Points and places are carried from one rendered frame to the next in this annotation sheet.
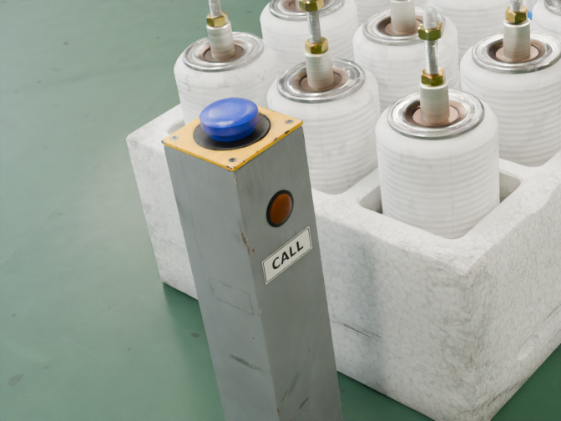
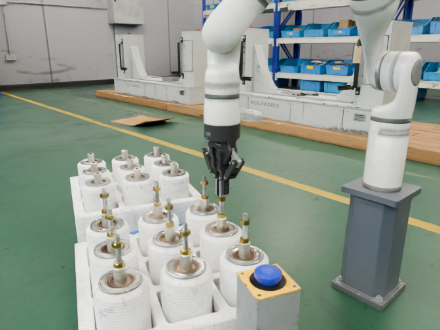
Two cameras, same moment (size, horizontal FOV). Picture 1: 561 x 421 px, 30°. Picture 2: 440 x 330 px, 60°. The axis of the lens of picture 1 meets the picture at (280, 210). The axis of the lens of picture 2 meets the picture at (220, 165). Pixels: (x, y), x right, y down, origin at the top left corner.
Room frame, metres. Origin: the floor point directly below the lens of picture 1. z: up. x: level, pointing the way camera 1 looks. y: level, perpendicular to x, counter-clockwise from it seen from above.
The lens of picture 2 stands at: (0.51, 0.50, 0.64)
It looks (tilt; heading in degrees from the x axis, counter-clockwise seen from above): 17 degrees down; 291
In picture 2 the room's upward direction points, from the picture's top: straight up
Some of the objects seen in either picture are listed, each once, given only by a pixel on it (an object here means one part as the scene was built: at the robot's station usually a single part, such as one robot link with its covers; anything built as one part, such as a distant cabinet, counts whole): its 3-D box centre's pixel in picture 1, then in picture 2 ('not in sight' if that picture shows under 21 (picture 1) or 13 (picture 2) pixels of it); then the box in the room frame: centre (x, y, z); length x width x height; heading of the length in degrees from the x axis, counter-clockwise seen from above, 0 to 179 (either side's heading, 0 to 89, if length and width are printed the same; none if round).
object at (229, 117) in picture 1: (230, 123); (268, 276); (0.62, 0.02, 0.32); 0.04 x 0.04 x 0.02
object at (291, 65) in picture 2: not in sight; (297, 65); (1.68, -5.97, 0.36); 0.50 x 0.38 x 0.21; 64
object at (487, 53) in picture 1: (517, 52); (221, 229); (0.79, -0.22, 0.25); 0.08 x 0.08 x 0.01
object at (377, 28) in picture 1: (403, 27); (170, 238); (0.88, -0.14, 0.25); 0.08 x 0.08 x 0.01
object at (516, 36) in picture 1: (517, 38); (221, 224); (0.79, -0.22, 0.26); 0.02 x 0.02 x 0.03
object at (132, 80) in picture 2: not in sight; (165, 64); (2.81, -3.59, 0.45); 1.61 x 0.57 x 0.74; 154
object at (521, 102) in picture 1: (518, 144); (221, 264); (0.79, -0.22, 0.16); 0.10 x 0.10 x 0.18
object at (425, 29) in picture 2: not in sight; (416, 26); (0.06, -5.17, 0.89); 0.50 x 0.38 x 0.21; 64
